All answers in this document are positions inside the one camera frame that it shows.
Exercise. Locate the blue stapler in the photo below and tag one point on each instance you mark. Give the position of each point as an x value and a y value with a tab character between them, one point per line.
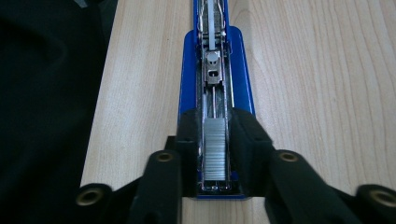
241	77

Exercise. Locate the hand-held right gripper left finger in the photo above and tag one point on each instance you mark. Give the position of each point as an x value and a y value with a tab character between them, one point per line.
162	186

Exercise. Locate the silver staple strip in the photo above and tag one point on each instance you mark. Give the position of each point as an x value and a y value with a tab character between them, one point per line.
214	149

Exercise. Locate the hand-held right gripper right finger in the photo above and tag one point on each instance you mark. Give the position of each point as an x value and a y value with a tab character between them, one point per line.
280	186

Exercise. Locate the dark cloth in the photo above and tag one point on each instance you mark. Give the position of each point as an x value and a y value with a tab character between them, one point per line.
46	109

